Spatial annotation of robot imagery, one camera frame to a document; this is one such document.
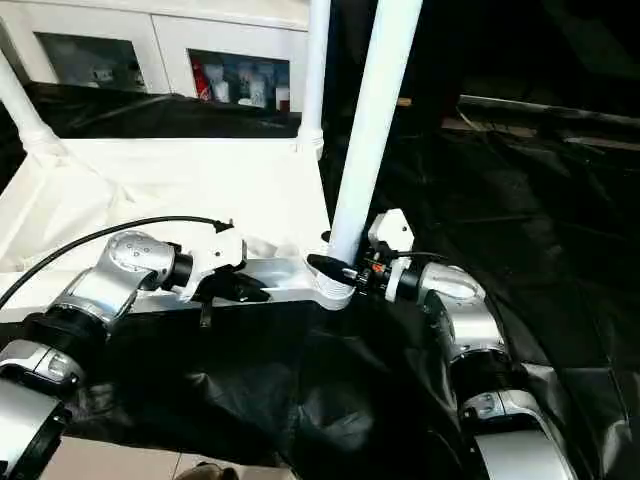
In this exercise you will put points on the white plastic table top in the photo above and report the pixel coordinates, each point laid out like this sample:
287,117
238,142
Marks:
175,190

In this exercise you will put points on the white plastic table leg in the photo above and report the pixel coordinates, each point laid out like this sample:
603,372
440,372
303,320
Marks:
315,70
375,125
20,105

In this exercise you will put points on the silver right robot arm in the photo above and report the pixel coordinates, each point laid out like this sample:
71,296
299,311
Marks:
475,325

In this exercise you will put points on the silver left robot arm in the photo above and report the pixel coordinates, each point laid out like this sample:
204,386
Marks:
115,280

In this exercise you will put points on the black work mat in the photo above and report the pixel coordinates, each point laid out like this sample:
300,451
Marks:
500,225

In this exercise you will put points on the gold piano label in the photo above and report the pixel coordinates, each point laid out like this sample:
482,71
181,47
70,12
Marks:
404,102

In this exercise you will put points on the black robot foot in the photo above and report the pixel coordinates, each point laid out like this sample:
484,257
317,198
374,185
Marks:
207,472

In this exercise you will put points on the white glass-door cabinet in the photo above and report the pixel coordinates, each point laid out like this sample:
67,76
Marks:
165,35

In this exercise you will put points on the black piano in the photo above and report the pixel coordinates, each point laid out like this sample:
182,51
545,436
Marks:
525,45

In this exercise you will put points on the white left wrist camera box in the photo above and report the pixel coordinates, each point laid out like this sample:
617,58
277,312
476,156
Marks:
215,255

